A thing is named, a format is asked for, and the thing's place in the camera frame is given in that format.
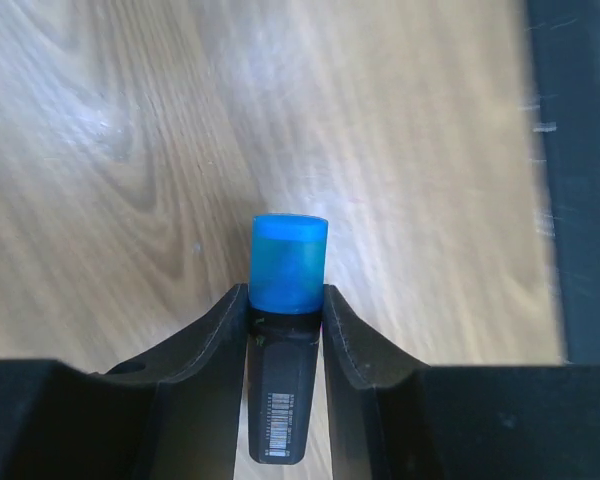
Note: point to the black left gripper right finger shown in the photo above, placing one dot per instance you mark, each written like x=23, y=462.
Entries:
x=392, y=416

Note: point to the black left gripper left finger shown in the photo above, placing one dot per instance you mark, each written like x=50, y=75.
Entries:
x=171, y=412

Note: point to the black highlighter blue cap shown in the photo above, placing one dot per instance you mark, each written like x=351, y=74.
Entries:
x=286, y=296

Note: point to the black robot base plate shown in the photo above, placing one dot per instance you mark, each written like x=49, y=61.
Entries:
x=565, y=49

